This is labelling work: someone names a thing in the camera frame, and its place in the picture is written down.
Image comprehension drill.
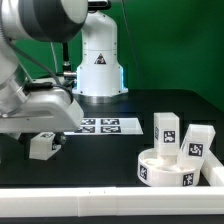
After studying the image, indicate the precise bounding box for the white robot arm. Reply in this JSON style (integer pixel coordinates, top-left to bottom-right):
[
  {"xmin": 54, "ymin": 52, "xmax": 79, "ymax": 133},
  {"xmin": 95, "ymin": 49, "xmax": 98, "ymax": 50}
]
[{"xmin": 0, "ymin": 0, "xmax": 111, "ymax": 134}]

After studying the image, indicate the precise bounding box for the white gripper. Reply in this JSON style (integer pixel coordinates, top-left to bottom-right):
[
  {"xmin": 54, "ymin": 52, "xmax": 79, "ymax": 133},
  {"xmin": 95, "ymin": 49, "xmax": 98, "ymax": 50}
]
[{"xmin": 0, "ymin": 82, "xmax": 84, "ymax": 145}]

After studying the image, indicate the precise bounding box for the black cable bundle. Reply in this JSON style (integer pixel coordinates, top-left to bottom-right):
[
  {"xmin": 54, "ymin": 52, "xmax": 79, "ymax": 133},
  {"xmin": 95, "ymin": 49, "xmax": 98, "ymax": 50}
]
[{"xmin": 54, "ymin": 70, "xmax": 78, "ymax": 84}]

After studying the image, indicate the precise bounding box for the white front fence bar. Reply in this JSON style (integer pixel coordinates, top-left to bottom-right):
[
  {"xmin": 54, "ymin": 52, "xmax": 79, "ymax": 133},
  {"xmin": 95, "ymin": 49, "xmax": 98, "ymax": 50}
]
[{"xmin": 0, "ymin": 187, "xmax": 224, "ymax": 218}]

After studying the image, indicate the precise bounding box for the white marker sheet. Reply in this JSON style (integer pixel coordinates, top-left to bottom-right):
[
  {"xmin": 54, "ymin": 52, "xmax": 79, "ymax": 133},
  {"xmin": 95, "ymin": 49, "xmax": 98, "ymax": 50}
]
[{"xmin": 66, "ymin": 118, "xmax": 143, "ymax": 135}]

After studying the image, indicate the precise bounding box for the white right fence bar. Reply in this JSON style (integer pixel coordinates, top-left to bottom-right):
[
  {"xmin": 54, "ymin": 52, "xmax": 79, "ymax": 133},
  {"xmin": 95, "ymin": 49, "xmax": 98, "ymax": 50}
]
[{"xmin": 201, "ymin": 151, "xmax": 224, "ymax": 187}]

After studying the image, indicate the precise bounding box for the white fence bar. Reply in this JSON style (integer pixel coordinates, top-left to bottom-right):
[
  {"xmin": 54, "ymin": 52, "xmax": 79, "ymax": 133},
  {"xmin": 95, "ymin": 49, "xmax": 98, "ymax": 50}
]
[
  {"xmin": 201, "ymin": 151, "xmax": 224, "ymax": 187},
  {"xmin": 0, "ymin": 187, "xmax": 224, "ymax": 218}
]

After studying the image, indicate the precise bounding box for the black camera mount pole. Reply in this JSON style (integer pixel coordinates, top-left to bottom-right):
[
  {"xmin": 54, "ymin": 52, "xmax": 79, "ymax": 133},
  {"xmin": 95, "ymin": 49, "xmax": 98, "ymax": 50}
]
[{"xmin": 62, "ymin": 43, "xmax": 77, "ymax": 79}]

